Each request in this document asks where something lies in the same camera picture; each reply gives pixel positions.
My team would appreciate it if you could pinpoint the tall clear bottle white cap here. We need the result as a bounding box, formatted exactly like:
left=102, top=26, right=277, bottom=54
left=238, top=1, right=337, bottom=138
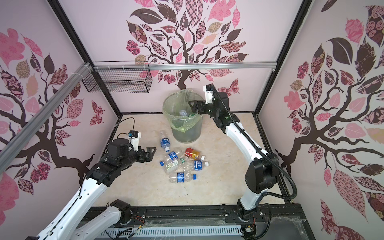
left=179, top=110, right=190, bottom=117

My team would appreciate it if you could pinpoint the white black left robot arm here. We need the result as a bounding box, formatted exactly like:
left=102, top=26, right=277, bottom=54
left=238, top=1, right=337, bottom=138
left=34, top=139, right=157, bottom=240

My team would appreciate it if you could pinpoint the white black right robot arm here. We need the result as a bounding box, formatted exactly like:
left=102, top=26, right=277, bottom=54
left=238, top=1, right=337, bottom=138
left=189, top=84, right=279, bottom=220

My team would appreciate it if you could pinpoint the green plastic bin liner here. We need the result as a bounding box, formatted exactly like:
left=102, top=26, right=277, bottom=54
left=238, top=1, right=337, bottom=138
left=163, top=90, right=204, bottom=133

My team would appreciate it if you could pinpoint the grey mesh waste bin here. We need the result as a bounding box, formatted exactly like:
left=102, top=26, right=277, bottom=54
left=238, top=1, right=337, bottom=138
left=163, top=90, right=204, bottom=144

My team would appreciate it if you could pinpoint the clear bottle blue label back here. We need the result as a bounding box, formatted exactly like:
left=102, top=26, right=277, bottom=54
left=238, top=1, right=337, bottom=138
left=160, top=131, right=171, bottom=153

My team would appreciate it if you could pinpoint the clear bottle blue cap centre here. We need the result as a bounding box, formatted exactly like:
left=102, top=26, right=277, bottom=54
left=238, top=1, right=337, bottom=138
left=160, top=148, right=184, bottom=166

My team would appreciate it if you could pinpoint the red gold label bottle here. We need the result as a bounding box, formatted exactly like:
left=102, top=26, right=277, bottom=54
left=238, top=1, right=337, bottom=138
left=185, top=148, right=206, bottom=161

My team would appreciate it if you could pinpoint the clear bottle blue label front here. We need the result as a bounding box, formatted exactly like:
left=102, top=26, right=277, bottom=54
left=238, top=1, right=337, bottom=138
left=169, top=172, right=197, bottom=183

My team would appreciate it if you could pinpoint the clear bottle blue label white cap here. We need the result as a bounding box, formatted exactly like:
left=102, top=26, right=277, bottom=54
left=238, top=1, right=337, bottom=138
left=183, top=160, right=210, bottom=172

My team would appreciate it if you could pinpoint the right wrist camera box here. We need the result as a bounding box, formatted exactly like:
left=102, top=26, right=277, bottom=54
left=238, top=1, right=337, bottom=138
left=203, top=84, right=214, bottom=104

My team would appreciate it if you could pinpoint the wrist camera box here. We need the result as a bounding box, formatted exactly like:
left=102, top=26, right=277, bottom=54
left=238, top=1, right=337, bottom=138
left=128, top=130, right=142, bottom=152
left=203, top=84, right=214, bottom=104

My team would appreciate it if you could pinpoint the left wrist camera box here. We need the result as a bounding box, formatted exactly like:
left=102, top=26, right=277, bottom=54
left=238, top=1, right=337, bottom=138
left=128, top=130, right=142, bottom=152

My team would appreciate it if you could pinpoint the black wire wall basket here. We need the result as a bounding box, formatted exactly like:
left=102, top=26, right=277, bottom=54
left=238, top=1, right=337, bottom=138
left=82, top=60, right=153, bottom=94

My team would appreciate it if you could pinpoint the aluminium rail back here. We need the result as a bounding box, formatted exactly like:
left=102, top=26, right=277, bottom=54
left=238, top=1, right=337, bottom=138
left=93, top=62, right=277, bottom=71

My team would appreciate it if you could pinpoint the aluminium rail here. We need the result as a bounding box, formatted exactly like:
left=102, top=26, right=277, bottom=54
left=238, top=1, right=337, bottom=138
left=1, top=63, right=92, bottom=173
left=93, top=62, right=277, bottom=71

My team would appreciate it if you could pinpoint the black corrugated cable right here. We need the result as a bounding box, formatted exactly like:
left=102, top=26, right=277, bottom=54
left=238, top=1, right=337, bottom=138
left=211, top=85, right=298, bottom=240

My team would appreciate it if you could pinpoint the aluminium rail left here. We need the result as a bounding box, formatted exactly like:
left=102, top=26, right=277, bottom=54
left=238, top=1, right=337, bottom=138
left=1, top=63, right=92, bottom=173

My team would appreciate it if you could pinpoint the white slotted cable duct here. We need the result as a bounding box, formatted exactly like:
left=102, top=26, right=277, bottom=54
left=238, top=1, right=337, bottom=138
left=96, top=226, right=243, bottom=240

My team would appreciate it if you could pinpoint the black base frame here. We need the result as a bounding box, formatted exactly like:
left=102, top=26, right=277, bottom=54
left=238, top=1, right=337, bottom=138
left=79, top=204, right=315, bottom=240

